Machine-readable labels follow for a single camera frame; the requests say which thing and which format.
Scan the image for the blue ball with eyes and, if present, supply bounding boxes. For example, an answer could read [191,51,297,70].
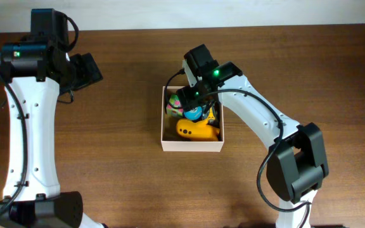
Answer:
[184,106,203,121]

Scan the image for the multicoloured puzzle cube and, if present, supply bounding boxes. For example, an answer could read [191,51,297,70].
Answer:
[166,94,184,118]

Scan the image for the red grey toy truck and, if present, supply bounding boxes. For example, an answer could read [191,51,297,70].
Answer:
[202,101,219,126]

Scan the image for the orange toy animal figure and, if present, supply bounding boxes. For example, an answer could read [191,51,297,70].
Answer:
[176,118,221,141]

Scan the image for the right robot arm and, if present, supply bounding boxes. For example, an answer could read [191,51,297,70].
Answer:
[177,44,329,227]

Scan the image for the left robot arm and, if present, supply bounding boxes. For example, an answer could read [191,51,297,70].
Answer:
[0,8,103,227]

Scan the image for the open beige cardboard box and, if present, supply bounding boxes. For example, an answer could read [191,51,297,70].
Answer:
[160,87,225,153]

